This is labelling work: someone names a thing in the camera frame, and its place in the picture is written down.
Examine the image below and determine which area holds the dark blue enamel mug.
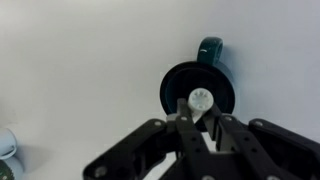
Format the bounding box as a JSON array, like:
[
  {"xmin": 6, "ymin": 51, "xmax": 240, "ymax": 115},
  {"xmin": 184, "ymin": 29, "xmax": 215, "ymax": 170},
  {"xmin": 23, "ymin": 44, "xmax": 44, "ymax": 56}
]
[{"xmin": 159, "ymin": 36, "xmax": 236, "ymax": 133}]

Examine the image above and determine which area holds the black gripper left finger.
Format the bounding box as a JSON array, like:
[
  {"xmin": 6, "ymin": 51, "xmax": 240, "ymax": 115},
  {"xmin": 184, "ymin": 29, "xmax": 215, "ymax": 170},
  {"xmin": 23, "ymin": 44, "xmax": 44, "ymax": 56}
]
[{"xmin": 82, "ymin": 98, "xmax": 212, "ymax": 180}]

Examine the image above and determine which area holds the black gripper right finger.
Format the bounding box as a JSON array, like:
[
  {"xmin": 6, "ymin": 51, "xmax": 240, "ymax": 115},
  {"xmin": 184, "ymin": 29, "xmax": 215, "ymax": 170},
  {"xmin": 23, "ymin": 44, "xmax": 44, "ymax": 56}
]
[{"xmin": 202, "ymin": 103, "xmax": 320, "ymax": 180}]

